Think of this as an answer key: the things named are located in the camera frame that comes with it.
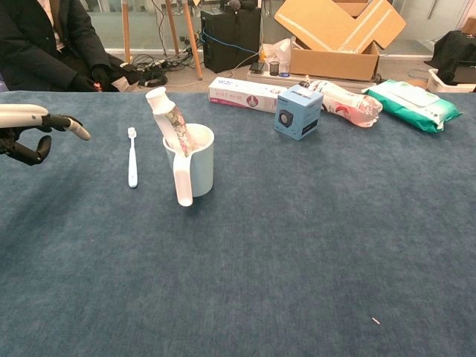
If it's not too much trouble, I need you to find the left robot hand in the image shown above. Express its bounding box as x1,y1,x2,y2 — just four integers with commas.
0,103,91,167

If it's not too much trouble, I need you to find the light blue toothbrush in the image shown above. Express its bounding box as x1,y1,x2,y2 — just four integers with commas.
126,126,139,189

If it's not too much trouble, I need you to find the white toothpaste tube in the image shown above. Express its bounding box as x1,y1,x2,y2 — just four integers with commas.
145,86,198,157

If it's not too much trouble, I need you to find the light blue plastic mug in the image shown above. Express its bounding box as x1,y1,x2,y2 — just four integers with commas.
162,124,216,208

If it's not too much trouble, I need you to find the long white pink box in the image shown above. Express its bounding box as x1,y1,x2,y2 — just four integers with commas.
208,77,291,114

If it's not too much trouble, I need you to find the blue cube speaker box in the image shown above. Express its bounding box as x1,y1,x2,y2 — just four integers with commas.
274,83,324,141

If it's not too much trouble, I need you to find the open cardboard box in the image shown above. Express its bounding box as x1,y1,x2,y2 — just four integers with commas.
274,0,407,81

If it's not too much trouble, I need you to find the person in black coat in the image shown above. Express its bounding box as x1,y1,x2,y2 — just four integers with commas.
0,0,142,93

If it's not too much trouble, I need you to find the wooden easel leg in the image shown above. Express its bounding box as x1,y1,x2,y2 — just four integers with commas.
165,0,180,55
181,0,204,81
120,0,132,64

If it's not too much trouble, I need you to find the black computer tower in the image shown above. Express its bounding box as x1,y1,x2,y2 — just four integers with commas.
200,7,262,74

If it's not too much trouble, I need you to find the long white power strip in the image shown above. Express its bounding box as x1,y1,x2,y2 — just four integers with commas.
246,70,376,90

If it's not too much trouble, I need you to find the white plastic bag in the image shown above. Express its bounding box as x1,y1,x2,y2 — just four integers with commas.
260,37,293,74

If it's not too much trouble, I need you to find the blue table cloth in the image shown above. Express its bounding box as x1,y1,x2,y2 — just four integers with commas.
0,91,476,357

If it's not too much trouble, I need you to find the pink white plastic package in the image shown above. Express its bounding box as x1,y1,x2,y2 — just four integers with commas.
300,76,384,129

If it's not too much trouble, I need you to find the green wet wipes pack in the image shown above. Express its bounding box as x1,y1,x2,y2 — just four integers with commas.
361,79,463,135

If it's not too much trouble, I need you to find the white plastic bin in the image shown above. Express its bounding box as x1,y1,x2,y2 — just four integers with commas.
427,68,476,94

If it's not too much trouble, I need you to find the black cloth cover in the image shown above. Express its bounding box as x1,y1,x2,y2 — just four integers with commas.
433,30,476,85

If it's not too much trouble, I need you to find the black cable tangle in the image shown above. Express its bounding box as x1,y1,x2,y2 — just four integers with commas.
129,54,204,89

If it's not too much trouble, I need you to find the blue network cable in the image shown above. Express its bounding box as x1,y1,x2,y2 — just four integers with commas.
202,29,260,53

